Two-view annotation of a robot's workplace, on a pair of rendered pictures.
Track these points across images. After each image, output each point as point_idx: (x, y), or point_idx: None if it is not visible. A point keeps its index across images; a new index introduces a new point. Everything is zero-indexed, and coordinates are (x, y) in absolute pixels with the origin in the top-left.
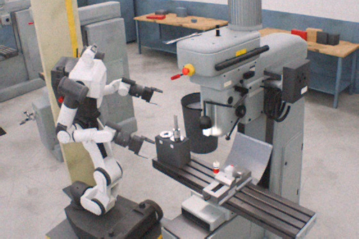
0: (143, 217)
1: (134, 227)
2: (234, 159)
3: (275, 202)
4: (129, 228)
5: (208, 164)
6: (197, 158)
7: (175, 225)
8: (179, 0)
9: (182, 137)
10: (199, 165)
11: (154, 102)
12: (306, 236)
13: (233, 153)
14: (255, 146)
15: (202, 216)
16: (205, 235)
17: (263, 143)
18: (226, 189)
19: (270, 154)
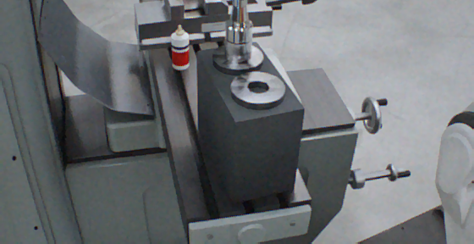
0: (367, 239)
1: (401, 224)
2: (92, 80)
3: None
4: (416, 222)
5: (168, 94)
6: (170, 127)
7: (328, 111)
8: None
9: (220, 51)
10: (192, 103)
11: None
12: None
13: (79, 82)
14: (55, 16)
15: (278, 60)
16: (286, 73)
17: None
18: None
19: None
